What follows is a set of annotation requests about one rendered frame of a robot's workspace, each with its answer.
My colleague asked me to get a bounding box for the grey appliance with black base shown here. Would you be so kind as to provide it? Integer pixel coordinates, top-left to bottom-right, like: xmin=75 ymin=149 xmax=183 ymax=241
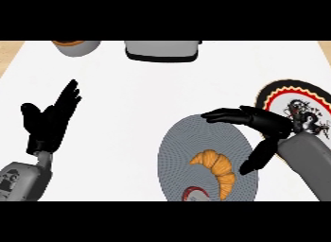
xmin=123 ymin=41 xmax=204 ymax=63

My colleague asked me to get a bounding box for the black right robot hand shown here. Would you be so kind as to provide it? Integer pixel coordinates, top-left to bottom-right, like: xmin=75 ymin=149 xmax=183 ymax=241
xmin=199 ymin=105 xmax=295 ymax=176

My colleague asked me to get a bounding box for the dragon print plate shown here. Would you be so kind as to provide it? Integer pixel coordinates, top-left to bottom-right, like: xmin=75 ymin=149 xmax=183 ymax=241
xmin=254 ymin=78 xmax=331 ymax=160

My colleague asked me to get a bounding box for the red rimmed can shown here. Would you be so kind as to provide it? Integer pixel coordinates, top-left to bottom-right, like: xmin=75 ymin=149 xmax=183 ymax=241
xmin=182 ymin=186 xmax=213 ymax=202

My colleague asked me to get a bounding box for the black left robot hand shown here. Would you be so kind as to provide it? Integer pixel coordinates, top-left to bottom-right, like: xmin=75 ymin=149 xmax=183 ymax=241
xmin=19 ymin=78 xmax=84 ymax=156

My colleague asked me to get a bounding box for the grey round placemat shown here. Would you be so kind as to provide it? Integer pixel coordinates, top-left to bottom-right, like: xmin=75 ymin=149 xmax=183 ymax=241
xmin=157 ymin=113 xmax=261 ymax=202

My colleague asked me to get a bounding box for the grey cup with orange inside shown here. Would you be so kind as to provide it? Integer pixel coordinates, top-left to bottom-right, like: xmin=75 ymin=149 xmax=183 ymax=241
xmin=50 ymin=41 xmax=102 ymax=58

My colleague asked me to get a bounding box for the golden croissant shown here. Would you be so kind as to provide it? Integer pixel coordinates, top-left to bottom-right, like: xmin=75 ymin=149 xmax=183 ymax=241
xmin=189 ymin=149 xmax=238 ymax=201

